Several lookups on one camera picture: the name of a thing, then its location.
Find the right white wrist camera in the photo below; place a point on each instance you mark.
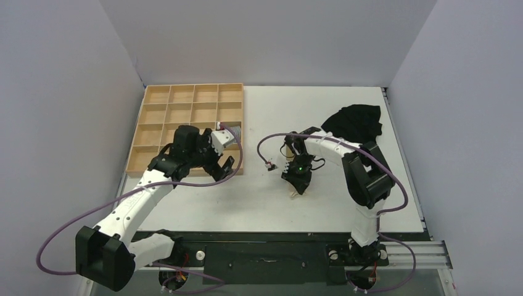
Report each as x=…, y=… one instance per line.
x=283, y=165

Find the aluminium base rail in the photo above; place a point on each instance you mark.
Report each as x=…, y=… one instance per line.
x=291, y=263

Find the black underwear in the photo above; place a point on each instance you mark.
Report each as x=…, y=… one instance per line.
x=358, y=123

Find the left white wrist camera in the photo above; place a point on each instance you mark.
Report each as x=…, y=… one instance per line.
x=222, y=139

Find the olive and cream underwear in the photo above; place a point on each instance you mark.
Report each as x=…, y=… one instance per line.
x=296, y=194

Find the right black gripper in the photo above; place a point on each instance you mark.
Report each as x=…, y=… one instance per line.
x=296, y=177

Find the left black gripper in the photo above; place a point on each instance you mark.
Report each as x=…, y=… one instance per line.
x=214, y=169

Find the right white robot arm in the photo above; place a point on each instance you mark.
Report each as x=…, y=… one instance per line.
x=367, y=183

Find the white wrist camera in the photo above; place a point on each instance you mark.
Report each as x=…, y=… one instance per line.
x=222, y=139
x=283, y=165

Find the rolled striped grey underwear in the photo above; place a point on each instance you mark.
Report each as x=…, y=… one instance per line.
x=235, y=132

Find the wooden compartment tray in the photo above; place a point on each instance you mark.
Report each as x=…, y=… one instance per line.
x=166, y=107

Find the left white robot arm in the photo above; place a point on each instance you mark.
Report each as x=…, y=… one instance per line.
x=106, y=252

